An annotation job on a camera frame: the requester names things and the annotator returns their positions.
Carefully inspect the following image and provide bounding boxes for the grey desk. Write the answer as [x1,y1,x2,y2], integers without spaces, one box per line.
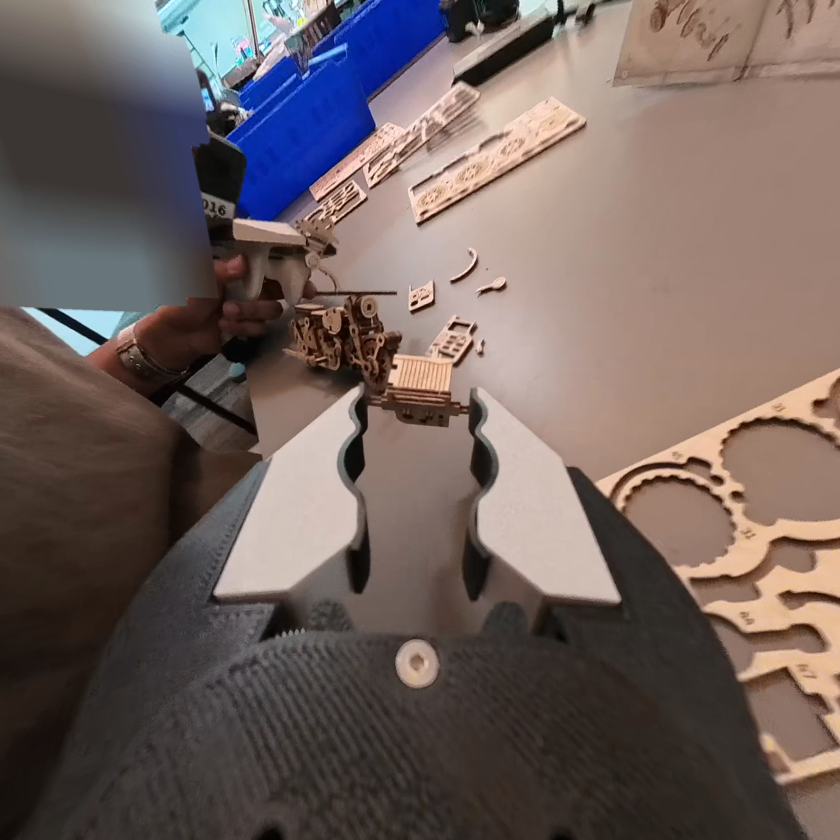
[249,0,840,795]

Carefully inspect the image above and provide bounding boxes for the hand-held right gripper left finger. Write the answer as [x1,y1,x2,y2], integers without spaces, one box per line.
[213,385,368,624]

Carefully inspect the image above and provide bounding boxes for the wooden frame part with holes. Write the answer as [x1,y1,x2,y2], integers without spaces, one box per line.
[425,315,478,360]

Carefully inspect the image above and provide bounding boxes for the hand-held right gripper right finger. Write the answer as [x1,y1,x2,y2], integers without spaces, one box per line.
[465,388,621,627]

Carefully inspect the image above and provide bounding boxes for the wooden train model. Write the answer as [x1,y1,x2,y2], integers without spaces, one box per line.
[284,295,403,396]

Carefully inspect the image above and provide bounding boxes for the wooden puzzle sheet with wheels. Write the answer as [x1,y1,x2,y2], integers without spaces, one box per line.
[408,97,587,225]

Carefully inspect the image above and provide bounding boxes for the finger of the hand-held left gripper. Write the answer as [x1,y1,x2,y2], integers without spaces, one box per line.
[233,220,309,249]
[246,252,316,304]

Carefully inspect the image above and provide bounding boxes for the wooden puzzle sheet gear cutouts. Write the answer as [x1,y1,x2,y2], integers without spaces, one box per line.
[594,369,840,790]

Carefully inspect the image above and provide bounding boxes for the black flat tray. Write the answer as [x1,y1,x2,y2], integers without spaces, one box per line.
[453,10,572,86]

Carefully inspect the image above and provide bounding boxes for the slatted wooden model part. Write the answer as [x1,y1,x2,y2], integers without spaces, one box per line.
[367,353,471,429]

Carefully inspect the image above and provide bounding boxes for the printed instruction booklet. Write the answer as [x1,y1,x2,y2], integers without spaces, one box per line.
[613,0,840,88]

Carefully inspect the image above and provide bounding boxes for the person's left hand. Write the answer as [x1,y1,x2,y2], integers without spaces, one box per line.
[141,256,284,371]

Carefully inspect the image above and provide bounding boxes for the silver wristwatch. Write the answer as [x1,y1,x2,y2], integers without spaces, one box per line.
[117,326,193,389]

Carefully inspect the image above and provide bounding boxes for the blue plastic bin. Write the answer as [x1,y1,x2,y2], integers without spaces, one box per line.
[335,0,447,99]
[226,62,376,221]

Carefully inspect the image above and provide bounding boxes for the person's brown clothing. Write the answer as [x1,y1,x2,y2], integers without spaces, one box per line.
[0,307,263,840]

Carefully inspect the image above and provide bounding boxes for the wooden part with loop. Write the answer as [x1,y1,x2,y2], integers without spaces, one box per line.
[295,218,340,277]

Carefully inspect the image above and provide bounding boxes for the person's left forearm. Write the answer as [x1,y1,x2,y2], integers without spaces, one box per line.
[85,331,132,378]

